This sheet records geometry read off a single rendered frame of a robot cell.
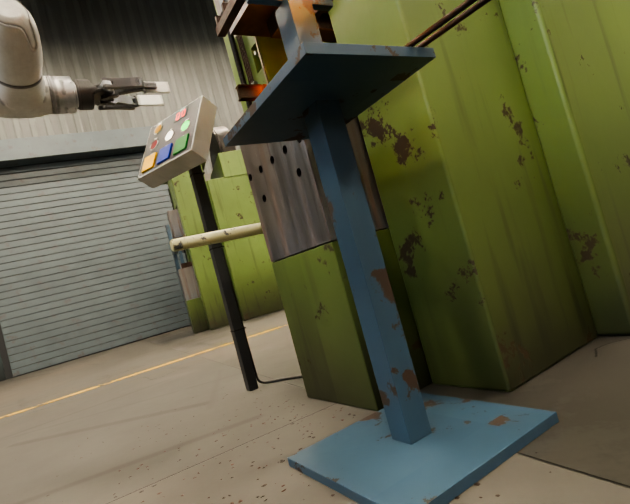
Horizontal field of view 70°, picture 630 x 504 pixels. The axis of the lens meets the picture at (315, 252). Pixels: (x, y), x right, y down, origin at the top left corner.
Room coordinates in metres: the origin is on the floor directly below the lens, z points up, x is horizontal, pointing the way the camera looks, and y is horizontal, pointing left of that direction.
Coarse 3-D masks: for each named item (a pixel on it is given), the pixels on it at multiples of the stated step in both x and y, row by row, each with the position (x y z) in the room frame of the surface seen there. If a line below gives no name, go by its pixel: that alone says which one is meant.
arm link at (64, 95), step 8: (48, 80) 1.05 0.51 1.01; (56, 80) 1.06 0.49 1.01; (64, 80) 1.07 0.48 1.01; (56, 88) 1.06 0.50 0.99; (64, 88) 1.07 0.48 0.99; (72, 88) 1.08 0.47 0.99; (56, 96) 1.06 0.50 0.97; (64, 96) 1.07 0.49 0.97; (72, 96) 1.08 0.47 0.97; (56, 104) 1.07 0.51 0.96; (64, 104) 1.08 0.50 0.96; (72, 104) 1.09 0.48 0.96; (56, 112) 1.09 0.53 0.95; (64, 112) 1.10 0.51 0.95; (72, 112) 1.12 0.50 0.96
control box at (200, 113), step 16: (176, 112) 1.84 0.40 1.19; (192, 112) 1.75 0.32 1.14; (208, 112) 1.77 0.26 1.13; (176, 128) 1.78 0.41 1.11; (192, 128) 1.70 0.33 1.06; (208, 128) 1.74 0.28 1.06; (160, 144) 1.82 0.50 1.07; (192, 144) 1.65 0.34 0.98; (208, 144) 1.72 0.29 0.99; (176, 160) 1.70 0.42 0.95; (192, 160) 1.70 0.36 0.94; (144, 176) 1.80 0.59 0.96; (160, 176) 1.80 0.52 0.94; (176, 176) 1.80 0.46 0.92
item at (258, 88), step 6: (240, 84) 1.36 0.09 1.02; (246, 84) 1.37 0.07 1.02; (252, 84) 1.38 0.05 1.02; (258, 84) 1.39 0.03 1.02; (264, 84) 1.39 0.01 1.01; (240, 90) 1.36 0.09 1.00; (246, 90) 1.37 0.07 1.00; (252, 90) 1.38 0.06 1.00; (258, 90) 1.40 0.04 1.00; (240, 96) 1.36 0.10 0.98; (246, 96) 1.36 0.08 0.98; (252, 96) 1.37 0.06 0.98
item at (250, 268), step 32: (224, 128) 6.39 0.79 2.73; (224, 160) 6.13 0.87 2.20; (192, 192) 6.06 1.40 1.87; (224, 192) 6.10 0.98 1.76; (192, 224) 6.03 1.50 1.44; (224, 224) 6.07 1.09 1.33; (192, 256) 5.99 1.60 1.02; (256, 256) 6.17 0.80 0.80; (192, 288) 6.21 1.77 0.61; (256, 288) 6.13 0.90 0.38; (192, 320) 6.18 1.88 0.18; (224, 320) 6.06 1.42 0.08
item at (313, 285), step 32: (320, 256) 1.26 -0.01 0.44; (384, 256) 1.29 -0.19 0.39; (288, 288) 1.45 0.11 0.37; (320, 288) 1.30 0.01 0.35; (288, 320) 1.50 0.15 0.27; (320, 320) 1.34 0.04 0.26; (352, 320) 1.20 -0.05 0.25; (320, 352) 1.38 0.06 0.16; (352, 352) 1.23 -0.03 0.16; (416, 352) 1.30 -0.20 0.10; (320, 384) 1.42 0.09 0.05; (352, 384) 1.27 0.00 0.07
